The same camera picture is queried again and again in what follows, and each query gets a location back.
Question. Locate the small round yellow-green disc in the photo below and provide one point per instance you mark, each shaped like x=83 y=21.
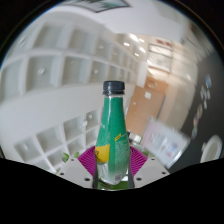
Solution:
x=204 y=95

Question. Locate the dark-framed landscape picture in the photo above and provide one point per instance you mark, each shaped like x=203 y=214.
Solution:
x=96 y=4

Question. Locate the small round blue disc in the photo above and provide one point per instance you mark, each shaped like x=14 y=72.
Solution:
x=208 y=81

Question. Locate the green plastic drink bottle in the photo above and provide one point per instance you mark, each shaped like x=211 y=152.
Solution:
x=111 y=133

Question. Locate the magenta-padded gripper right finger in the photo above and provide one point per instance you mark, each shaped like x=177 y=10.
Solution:
x=137 y=160

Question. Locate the ceiling lights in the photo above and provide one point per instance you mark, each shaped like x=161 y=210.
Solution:
x=126 y=43

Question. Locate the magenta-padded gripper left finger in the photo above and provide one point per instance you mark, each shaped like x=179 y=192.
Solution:
x=87 y=160

